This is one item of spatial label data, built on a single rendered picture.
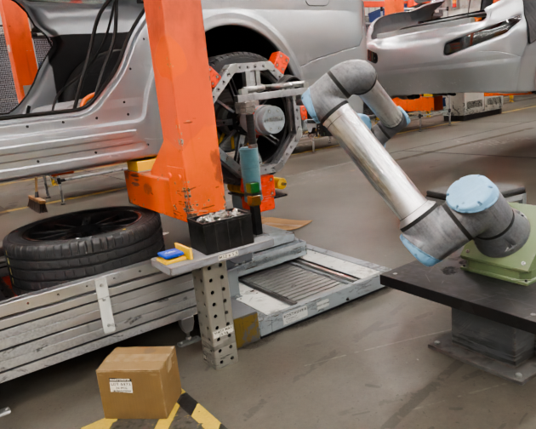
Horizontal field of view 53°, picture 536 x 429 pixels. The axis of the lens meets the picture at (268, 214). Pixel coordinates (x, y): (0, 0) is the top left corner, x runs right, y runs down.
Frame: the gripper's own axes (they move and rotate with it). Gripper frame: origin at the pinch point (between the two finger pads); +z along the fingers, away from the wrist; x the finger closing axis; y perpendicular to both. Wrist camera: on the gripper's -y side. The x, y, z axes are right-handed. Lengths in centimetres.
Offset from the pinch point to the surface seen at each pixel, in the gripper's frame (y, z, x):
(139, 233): 35, 4, -90
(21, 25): -80, 256, -65
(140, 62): -34, 36, -65
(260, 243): 39, -40, -60
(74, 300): 49, -10, -122
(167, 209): 28, 4, -76
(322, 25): -46, 33, 41
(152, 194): 23, 17, -76
